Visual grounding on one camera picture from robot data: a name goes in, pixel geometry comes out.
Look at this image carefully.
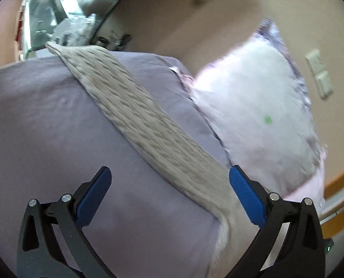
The beige cable-knit sweater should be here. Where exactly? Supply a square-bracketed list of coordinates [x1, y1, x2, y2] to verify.
[46, 41, 257, 277]

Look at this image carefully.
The lavender bed sheet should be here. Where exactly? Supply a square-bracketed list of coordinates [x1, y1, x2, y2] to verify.
[0, 56, 220, 277]

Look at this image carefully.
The pink tree-print pillow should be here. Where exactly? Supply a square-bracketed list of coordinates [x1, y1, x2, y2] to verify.
[175, 19, 327, 212]

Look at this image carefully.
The wooden headboard frame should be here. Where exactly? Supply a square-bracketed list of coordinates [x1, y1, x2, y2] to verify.
[320, 172, 344, 239]

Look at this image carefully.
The white wall switch plate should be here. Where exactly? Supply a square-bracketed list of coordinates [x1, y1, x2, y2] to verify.
[305, 49, 333, 100]

